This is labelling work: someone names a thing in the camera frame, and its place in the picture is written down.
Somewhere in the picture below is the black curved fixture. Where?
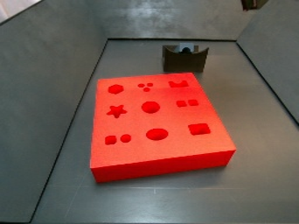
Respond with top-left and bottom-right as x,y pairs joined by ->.
163,45 -> 210,73

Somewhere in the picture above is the red shape sorter block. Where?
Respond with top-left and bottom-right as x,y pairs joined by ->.
90,73 -> 236,182

